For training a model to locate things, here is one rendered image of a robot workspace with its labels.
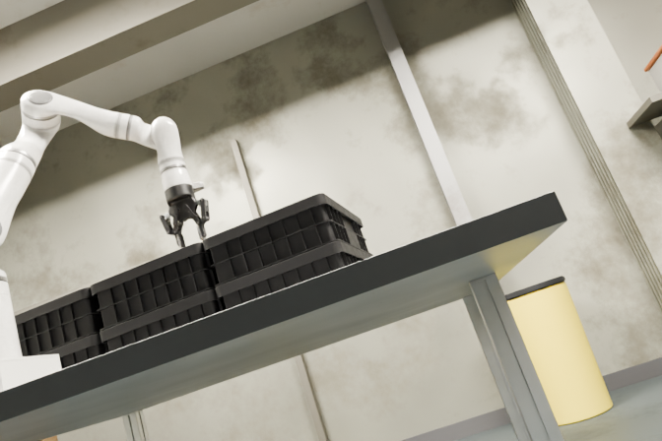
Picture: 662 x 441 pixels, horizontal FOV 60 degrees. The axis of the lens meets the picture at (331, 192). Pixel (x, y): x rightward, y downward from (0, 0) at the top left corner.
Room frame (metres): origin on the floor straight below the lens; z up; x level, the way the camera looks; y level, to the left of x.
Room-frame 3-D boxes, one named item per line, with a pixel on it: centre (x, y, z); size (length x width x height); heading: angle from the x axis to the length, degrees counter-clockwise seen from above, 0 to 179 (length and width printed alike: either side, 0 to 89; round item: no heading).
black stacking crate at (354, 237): (1.39, 0.13, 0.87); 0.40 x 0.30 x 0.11; 169
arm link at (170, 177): (1.45, 0.38, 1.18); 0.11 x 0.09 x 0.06; 170
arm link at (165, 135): (1.43, 0.38, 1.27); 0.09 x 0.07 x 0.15; 23
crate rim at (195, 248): (1.44, 0.42, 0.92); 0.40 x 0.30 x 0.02; 169
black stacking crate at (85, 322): (1.50, 0.72, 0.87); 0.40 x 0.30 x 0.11; 169
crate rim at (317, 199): (1.39, 0.13, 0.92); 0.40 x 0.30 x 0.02; 169
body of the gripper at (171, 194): (1.43, 0.38, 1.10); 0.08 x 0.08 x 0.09
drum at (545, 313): (2.98, -0.77, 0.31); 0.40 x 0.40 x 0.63
